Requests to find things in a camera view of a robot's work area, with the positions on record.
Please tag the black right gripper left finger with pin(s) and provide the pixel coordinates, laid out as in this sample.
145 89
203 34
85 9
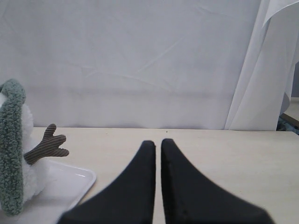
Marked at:
129 199

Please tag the green fuzzy scarf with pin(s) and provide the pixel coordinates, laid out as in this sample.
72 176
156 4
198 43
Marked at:
11 178

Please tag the white plastic tray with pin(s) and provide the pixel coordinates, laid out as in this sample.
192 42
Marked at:
66 185

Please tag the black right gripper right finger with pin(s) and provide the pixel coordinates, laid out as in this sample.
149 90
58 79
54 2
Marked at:
189 197

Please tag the white backdrop curtain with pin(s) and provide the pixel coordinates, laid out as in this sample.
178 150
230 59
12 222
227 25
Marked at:
194 64

